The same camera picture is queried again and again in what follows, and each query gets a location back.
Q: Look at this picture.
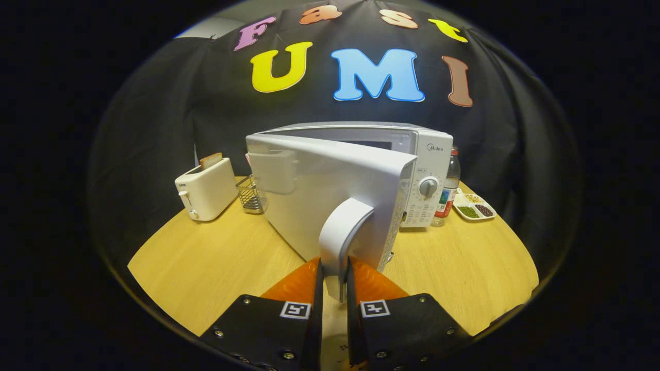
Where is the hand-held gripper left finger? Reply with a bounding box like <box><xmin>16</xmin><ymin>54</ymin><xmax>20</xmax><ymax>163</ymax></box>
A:
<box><xmin>200</xmin><ymin>258</ymin><xmax>324</xmax><ymax>371</ymax></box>

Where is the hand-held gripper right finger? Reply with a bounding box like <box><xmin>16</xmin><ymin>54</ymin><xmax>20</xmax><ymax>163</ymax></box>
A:
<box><xmin>346</xmin><ymin>256</ymin><xmax>472</xmax><ymax>371</ymax></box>

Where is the white microwave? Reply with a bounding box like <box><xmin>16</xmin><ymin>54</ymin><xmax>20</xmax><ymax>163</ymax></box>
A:
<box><xmin>245</xmin><ymin>122</ymin><xmax>454</xmax><ymax>303</ymax></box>

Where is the wire mesh basket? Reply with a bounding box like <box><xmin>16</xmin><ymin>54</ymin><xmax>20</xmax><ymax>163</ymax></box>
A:
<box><xmin>236</xmin><ymin>174</ymin><xmax>269</xmax><ymax>215</ymax></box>

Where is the white divided bean dish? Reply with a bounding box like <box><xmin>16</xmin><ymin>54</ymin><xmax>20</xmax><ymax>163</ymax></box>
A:
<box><xmin>453</xmin><ymin>190</ymin><xmax>497</xmax><ymax>222</ymax></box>

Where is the clear plastic bottle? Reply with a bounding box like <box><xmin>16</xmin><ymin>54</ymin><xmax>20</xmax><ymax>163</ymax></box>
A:
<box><xmin>431</xmin><ymin>146</ymin><xmax>461</xmax><ymax>227</ymax></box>

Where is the white toaster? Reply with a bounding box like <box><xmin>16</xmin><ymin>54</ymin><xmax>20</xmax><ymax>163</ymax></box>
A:
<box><xmin>174</xmin><ymin>157</ymin><xmax>239</xmax><ymax>222</ymax></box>

